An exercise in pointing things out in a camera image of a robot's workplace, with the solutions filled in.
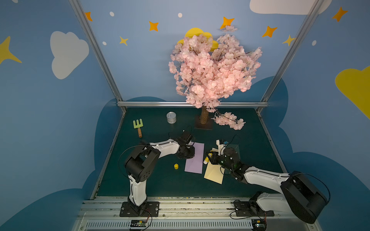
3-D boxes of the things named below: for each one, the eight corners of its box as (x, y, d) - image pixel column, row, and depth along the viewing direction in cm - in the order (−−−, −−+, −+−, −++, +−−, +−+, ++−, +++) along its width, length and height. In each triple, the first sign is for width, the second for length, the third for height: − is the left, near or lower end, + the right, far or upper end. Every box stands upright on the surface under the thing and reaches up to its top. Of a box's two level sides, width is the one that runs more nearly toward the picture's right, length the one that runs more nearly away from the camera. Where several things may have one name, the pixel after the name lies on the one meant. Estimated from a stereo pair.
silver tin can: (167, 125, 117) (166, 118, 110) (167, 118, 121) (166, 111, 114) (176, 125, 117) (175, 118, 110) (176, 119, 121) (176, 111, 114)
